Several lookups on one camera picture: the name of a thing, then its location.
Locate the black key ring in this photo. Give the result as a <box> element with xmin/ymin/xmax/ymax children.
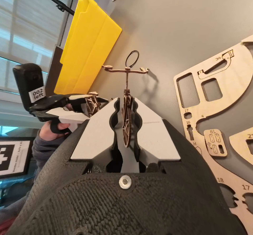
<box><xmin>125</xmin><ymin>50</ymin><xmax>140</xmax><ymax>68</ymax></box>

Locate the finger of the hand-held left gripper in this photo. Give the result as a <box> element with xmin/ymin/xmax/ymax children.
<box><xmin>66</xmin><ymin>93</ymin><xmax>109</xmax><ymax>114</ymax></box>
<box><xmin>46</xmin><ymin>108</ymin><xmax>90</xmax><ymax>133</ymax></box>

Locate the wooden parts sheet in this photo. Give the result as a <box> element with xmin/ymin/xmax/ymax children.
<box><xmin>173</xmin><ymin>35</ymin><xmax>253</xmax><ymax>235</ymax></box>

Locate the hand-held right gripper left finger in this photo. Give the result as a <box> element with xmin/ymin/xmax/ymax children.
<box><xmin>70</xmin><ymin>97</ymin><xmax>122</xmax><ymax>172</ymax></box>

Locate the small wooden model part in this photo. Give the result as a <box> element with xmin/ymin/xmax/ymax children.
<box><xmin>85</xmin><ymin>91</ymin><xmax>109</xmax><ymax>118</ymax></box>

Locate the person's left hand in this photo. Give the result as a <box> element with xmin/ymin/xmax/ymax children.
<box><xmin>39</xmin><ymin>121</ymin><xmax>69</xmax><ymax>141</ymax></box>

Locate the wooden bicycle model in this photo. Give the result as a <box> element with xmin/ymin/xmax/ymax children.
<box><xmin>102</xmin><ymin>65</ymin><xmax>149</xmax><ymax>148</ymax></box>

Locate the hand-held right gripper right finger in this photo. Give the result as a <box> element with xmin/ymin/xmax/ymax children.
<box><xmin>132</xmin><ymin>97</ymin><xmax>181</xmax><ymax>172</ymax></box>

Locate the framed marker poster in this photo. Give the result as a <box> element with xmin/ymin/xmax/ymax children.
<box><xmin>0</xmin><ymin>137</ymin><xmax>33</xmax><ymax>178</ymax></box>

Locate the yellow plastic bin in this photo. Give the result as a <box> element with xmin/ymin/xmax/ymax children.
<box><xmin>54</xmin><ymin>0</ymin><xmax>122</xmax><ymax>99</ymax></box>

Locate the person's left forearm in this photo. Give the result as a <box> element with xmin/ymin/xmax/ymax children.
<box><xmin>32</xmin><ymin>131</ymin><xmax>66</xmax><ymax>165</ymax></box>

